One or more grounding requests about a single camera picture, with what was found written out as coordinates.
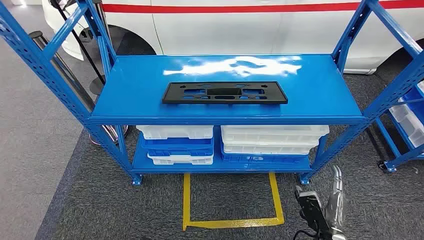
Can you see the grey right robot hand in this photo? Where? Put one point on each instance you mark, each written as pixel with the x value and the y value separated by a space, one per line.
pixel 336 205

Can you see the blue metal shelf rack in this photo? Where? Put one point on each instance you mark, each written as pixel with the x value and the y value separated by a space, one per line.
pixel 132 82

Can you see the blue wheeled bin rack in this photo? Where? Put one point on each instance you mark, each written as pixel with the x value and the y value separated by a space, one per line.
pixel 402 157

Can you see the large blue plastic tray bin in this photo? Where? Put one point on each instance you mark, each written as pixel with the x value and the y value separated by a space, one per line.
pixel 265 159

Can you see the large white plastic tray bin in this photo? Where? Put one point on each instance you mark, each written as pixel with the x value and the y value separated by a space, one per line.
pixel 265 149
pixel 271 132

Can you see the small white parts bin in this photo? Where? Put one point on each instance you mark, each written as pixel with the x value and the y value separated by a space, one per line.
pixel 409 126

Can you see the small blue parts bin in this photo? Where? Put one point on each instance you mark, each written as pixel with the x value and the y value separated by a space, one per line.
pixel 417 106

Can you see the white car with red stripe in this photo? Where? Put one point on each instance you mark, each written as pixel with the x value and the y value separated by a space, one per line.
pixel 232 33

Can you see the black pole floor stand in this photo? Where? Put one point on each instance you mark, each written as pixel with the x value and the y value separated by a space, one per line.
pixel 97 86

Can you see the black plastic license plate frame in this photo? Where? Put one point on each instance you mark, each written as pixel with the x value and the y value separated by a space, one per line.
pixel 172 96

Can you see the chrome stanchion post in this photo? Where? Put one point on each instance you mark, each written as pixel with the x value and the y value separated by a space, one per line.
pixel 66 74

